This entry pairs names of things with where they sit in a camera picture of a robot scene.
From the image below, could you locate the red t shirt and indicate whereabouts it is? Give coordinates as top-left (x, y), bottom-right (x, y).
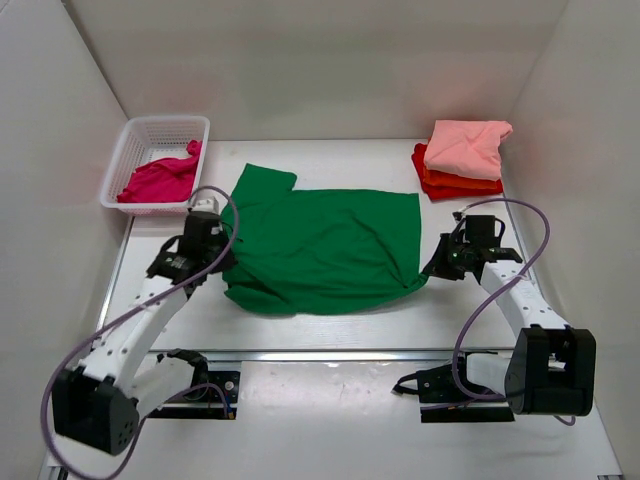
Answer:
top-left (411, 143), bottom-right (503, 201)

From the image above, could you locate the green t shirt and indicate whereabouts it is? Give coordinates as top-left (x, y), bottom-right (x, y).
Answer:
top-left (222, 164), bottom-right (428, 316)

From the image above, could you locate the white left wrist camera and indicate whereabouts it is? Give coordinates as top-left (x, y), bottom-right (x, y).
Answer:
top-left (189, 197), bottom-right (219, 215)

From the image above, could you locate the magenta t shirt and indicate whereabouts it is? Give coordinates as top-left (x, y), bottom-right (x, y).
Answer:
top-left (117, 140), bottom-right (203, 204)

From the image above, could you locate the orange t shirt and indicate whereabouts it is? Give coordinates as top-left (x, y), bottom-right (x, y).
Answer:
top-left (424, 168), bottom-right (499, 190)

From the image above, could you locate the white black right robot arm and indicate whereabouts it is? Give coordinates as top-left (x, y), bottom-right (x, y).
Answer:
top-left (424, 213), bottom-right (596, 419)

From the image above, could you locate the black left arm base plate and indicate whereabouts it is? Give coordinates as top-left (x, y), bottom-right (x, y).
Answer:
top-left (149, 362), bottom-right (241, 421)

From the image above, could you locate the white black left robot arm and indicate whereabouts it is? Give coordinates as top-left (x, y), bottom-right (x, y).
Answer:
top-left (51, 209), bottom-right (235, 455)

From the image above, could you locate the salmon pink folded t shirt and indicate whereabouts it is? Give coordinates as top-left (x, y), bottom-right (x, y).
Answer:
top-left (424, 120), bottom-right (513, 181)

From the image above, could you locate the white plastic basket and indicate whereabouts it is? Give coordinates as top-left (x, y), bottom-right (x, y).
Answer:
top-left (100, 115), bottom-right (210, 216)

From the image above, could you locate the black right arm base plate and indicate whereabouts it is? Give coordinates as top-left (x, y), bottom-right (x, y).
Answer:
top-left (391, 360), bottom-right (515, 424)

